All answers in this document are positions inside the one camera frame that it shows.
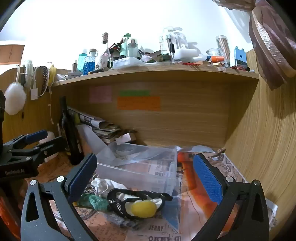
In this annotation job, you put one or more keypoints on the blue transparent plastic sheet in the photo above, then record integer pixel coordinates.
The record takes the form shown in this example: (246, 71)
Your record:
(172, 215)

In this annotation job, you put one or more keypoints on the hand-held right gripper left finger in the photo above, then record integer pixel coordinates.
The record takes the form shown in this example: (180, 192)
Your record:
(81, 177)

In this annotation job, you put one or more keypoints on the frosted glass bottle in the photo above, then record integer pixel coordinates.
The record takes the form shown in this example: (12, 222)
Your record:
(132, 48)

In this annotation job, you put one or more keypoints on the wooden shelf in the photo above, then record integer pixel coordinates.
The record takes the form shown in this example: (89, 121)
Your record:
(161, 75)

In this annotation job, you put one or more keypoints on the orange sticky note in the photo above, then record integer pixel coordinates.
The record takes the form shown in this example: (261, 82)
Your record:
(138, 103)

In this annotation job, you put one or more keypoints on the clear pump bottle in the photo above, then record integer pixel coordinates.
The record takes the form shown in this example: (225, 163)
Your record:
(168, 44)

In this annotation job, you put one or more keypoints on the blue liquid bottle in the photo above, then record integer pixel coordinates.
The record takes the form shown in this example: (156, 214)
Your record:
(89, 64)

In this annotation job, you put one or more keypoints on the yellow headband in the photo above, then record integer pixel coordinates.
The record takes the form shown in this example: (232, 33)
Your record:
(53, 74)

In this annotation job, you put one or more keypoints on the clear glass bottle with cork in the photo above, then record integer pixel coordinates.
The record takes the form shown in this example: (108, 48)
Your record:
(105, 46)

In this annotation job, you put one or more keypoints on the blue plastic box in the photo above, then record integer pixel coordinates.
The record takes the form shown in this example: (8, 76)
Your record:
(239, 56)

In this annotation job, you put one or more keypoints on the mint green pump bottle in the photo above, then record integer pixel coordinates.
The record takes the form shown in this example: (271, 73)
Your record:
(124, 47)

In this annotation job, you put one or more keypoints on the green sticky note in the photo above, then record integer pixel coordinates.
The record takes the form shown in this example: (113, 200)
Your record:
(134, 93)

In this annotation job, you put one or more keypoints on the stack of newspapers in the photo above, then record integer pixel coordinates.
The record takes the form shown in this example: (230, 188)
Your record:
(104, 129)

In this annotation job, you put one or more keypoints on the tall clear jar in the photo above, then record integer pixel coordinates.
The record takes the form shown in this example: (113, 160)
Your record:
(223, 49)

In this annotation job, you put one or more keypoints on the glass bowl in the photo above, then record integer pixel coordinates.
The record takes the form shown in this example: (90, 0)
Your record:
(214, 52)

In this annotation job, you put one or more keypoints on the wooden board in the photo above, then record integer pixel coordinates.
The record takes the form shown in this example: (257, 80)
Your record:
(11, 55)

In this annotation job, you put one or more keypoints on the black beaded headband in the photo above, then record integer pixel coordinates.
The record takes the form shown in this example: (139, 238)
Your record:
(44, 76)

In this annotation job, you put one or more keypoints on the black studded headband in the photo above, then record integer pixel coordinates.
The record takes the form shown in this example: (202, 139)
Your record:
(115, 204)

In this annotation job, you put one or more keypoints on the white fluffy puff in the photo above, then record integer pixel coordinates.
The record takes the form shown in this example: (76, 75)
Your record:
(15, 98)

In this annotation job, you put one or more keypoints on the clear plastic lidded box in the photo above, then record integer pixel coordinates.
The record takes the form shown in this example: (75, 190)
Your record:
(128, 62)

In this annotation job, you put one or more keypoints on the white plastic box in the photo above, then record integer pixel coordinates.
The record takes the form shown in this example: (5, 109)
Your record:
(187, 54)

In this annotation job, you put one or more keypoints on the black cosmetic pen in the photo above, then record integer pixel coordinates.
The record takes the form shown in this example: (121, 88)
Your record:
(98, 71)

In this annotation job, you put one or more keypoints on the dark wine bottle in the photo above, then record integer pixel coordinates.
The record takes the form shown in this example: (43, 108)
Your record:
(71, 139)

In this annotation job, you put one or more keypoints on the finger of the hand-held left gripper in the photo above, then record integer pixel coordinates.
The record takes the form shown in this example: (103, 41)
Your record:
(35, 136)
(49, 146)

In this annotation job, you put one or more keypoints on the yellow makeup puff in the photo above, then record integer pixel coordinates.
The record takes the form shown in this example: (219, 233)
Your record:
(143, 209)

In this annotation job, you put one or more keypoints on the grey knit cloth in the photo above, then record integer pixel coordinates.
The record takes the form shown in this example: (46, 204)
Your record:
(120, 220)

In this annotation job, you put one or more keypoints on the green scrunchie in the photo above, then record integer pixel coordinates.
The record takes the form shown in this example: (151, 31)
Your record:
(94, 201)

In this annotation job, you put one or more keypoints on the printed newspaper desk liner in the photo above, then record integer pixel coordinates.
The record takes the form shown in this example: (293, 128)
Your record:
(208, 222)

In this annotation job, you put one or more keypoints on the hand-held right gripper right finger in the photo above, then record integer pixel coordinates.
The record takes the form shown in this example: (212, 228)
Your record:
(208, 179)

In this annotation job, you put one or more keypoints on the white paper tag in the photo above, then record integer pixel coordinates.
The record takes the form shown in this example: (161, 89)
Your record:
(34, 93)

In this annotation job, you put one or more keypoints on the small cardboard box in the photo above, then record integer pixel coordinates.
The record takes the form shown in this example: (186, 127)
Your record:
(126, 138)

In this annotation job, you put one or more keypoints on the teal bottle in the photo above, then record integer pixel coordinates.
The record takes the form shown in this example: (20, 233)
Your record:
(82, 61)

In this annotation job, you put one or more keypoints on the clear plastic storage bin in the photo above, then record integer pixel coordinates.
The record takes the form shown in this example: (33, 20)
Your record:
(143, 171)

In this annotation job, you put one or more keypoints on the white cloth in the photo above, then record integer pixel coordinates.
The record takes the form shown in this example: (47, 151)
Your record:
(108, 184)

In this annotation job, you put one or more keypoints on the orange capped tube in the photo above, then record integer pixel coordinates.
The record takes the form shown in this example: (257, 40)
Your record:
(217, 58)

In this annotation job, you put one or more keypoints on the small brown bottle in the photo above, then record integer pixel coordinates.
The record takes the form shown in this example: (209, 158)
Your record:
(75, 66)

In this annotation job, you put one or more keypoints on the pink sticky note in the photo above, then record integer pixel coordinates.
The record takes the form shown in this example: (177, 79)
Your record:
(100, 93)

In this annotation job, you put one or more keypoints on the white container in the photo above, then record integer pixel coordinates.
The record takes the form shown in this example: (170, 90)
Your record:
(47, 136)

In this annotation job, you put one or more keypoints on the white padded headband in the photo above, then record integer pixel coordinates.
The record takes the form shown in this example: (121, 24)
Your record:
(29, 71)

